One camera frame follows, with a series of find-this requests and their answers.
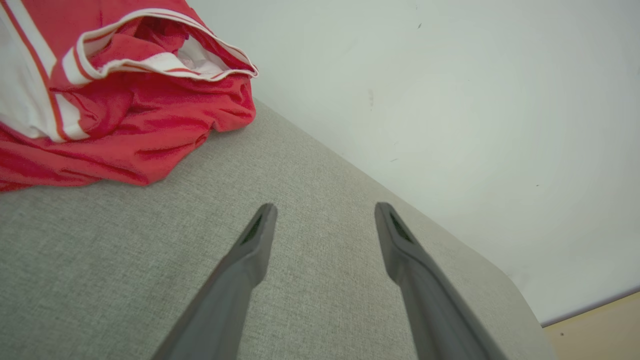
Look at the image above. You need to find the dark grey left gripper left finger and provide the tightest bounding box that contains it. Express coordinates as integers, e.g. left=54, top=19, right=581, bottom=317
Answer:
left=151, top=202, right=279, bottom=360

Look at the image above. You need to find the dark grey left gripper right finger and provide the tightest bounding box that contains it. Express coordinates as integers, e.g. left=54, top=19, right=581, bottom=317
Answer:
left=374, top=202, right=509, bottom=360

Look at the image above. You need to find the red number 23 basketball jersey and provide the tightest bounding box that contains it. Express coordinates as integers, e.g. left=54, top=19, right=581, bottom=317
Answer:
left=0, top=0, right=259, bottom=193

